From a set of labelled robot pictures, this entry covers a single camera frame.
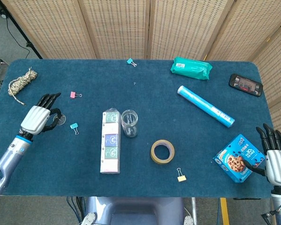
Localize black smartphone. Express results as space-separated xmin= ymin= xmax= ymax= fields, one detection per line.
xmin=228 ymin=73 xmax=264 ymax=97

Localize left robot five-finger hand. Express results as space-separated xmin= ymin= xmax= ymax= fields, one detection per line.
xmin=19 ymin=92 xmax=63 ymax=136

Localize green wet wipes pack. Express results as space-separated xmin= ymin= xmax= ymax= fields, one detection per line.
xmin=170 ymin=56 xmax=213 ymax=81

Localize yellow tape roll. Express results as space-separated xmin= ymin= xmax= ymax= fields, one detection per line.
xmin=150 ymin=139 xmax=175 ymax=165

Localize black floor cable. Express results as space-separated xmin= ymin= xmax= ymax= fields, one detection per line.
xmin=4 ymin=13 xmax=32 ymax=59

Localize yellow floor tape strip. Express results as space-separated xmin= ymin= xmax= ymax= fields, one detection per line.
xmin=220 ymin=197 xmax=230 ymax=225

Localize blue-grey robot torso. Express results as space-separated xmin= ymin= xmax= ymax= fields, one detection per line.
xmin=85 ymin=196 xmax=185 ymax=225

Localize light blue wrapped roll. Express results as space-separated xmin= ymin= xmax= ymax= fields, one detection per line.
xmin=177 ymin=85 xmax=235 ymax=128

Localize dark blue table mat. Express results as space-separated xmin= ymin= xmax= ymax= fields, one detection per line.
xmin=0 ymin=58 xmax=281 ymax=199

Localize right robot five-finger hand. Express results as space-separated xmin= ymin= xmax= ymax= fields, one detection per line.
xmin=242 ymin=123 xmax=281 ymax=188

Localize woven folding screen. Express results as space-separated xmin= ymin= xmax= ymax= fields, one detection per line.
xmin=0 ymin=0 xmax=281 ymax=225

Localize yellow binder clip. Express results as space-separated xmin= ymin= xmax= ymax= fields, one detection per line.
xmin=176 ymin=167 xmax=187 ymax=183

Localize blue cookie box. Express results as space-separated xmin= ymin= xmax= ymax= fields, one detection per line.
xmin=212 ymin=134 xmax=266 ymax=184

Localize beige twine bundle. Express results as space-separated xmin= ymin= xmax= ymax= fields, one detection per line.
xmin=8 ymin=67 xmax=38 ymax=106

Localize clear glass jar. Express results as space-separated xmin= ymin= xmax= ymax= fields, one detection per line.
xmin=120 ymin=109 xmax=139 ymax=138

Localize silver metal pole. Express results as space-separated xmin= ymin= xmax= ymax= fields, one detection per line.
xmin=190 ymin=197 xmax=198 ymax=225

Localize black cables under table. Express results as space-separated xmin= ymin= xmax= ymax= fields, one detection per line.
xmin=66 ymin=196 xmax=86 ymax=225

